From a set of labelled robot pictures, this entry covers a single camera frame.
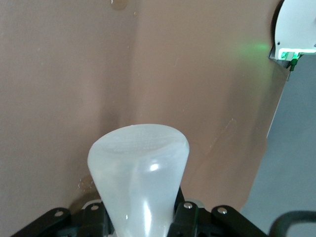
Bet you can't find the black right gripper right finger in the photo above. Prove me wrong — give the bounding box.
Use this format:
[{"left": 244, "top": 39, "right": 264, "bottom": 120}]
[{"left": 169, "top": 202, "right": 270, "bottom": 237}]

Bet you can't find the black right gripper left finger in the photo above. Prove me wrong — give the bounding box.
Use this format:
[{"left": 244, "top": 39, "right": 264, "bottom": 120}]
[{"left": 14, "top": 200, "right": 117, "bottom": 237}]

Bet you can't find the translucent sauce bottle orange cap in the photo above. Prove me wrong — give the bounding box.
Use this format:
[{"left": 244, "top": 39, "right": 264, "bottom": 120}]
[{"left": 87, "top": 124, "right": 191, "bottom": 237}]

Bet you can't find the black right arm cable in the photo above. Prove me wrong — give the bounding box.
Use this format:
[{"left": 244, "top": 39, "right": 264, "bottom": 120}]
[{"left": 269, "top": 209, "right": 316, "bottom": 237}]

